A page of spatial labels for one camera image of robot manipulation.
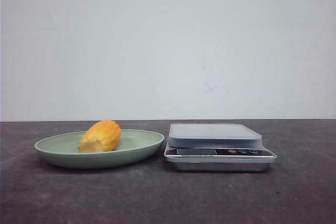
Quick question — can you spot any yellow corn cob piece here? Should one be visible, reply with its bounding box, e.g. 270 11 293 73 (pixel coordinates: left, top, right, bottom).
78 120 121 153

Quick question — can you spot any silver digital kitchen scale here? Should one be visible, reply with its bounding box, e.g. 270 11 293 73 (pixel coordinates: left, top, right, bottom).
164 123 277 172

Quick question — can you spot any green oval plate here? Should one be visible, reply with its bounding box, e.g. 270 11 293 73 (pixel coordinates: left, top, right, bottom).
34 129 164 169

